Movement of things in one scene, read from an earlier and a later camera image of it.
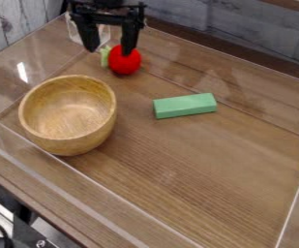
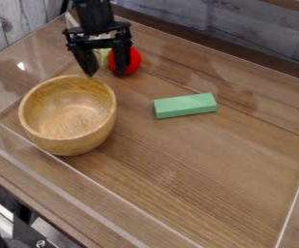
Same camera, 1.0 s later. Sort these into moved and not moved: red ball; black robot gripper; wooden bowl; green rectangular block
Moved: black robot gripper
Not moved: red ball; green rectangular block; wooden bowl
